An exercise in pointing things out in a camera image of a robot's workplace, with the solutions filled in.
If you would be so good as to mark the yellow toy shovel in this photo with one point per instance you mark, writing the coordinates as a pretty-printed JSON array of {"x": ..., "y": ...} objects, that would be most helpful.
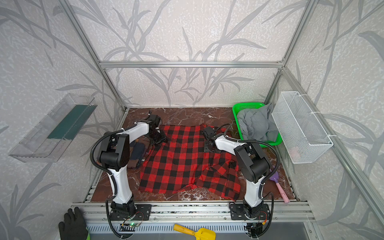
[{"x": 201, "y": 234}]

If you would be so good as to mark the folded brown plaid shirt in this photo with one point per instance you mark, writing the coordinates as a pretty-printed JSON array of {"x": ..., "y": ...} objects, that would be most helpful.
[{"x": 139, "y": 151}]

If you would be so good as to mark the black glove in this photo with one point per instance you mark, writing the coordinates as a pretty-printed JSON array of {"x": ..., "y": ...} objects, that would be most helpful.
[{"x": 74, "y": 226}]

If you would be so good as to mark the clear plastic wall tray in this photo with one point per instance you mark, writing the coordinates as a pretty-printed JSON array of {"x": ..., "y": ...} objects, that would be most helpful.
[{"x": 49, "y": 139}]

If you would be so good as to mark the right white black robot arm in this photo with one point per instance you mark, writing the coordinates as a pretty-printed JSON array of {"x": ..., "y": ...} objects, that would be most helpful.
[{"x": 258, "y": 161}]

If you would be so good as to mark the white wire mesh basket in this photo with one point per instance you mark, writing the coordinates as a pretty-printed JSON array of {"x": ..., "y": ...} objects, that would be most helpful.
[{"x": 299, "y": 127}]

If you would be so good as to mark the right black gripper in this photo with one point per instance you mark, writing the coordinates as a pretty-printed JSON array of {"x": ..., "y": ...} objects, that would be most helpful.
[{"x": 207, "y": 142}]

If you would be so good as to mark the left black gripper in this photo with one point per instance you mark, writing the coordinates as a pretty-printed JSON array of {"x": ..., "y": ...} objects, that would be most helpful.
[{"x": 160, "y": 136}]

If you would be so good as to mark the pink object in wire basket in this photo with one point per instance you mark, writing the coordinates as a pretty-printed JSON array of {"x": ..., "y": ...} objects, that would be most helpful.
[{"x": 295, "y": 154}]

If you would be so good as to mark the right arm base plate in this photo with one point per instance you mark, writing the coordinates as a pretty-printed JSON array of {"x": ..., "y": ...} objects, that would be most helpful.
[{"x": 237, "y": 211}]

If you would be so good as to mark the red black plaid shirt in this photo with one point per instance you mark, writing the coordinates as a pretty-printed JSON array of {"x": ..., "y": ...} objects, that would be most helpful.
[{"x": 181, "y": 164}]

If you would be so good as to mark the green plastic basket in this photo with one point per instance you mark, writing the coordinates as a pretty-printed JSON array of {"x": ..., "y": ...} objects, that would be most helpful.
[{"x": 246, "y": 106}]

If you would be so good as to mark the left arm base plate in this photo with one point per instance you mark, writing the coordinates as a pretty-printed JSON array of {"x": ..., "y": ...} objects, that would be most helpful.
[{"x": 141, "y": 213}]

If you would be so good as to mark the aluminium frame crossbar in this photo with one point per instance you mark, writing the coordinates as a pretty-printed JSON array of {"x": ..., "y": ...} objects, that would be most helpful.
[{"x": 190, "y": 64}]

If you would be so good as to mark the purple pink toy fork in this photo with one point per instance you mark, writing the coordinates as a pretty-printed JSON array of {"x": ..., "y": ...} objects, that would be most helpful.
[{"x": 275, "y": 178}]

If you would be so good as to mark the aluminium front rail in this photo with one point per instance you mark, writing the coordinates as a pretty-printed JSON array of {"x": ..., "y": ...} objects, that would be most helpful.
[{"x": 200, "y": 212}]

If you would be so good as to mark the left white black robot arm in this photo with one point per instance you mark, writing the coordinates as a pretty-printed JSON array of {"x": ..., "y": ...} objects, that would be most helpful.
[{"x": 111, "y": 154}]

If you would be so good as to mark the grey long sleeve shirt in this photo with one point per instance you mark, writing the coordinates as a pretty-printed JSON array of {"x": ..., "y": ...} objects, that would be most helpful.
[{"x": 258, "y": 123}]

